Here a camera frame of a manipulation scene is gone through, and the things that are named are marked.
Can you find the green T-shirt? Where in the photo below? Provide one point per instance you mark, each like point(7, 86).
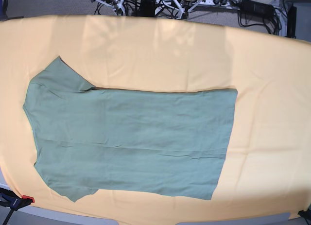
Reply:
point(89, 138)

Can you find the white power strip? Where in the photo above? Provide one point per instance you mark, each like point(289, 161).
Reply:
point(218, 3)

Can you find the yellow table cloth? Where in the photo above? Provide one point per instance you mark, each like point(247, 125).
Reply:
point(268, 166)

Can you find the black box far right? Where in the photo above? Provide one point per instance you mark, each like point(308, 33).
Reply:
point(291, 21)

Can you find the black stand post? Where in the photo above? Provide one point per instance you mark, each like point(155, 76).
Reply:
point(144, 8)

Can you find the black power adapter brick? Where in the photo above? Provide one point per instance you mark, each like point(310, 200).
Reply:
point(257, 8)

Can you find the black clamp right corner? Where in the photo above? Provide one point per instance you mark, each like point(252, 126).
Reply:
point(305, 214)

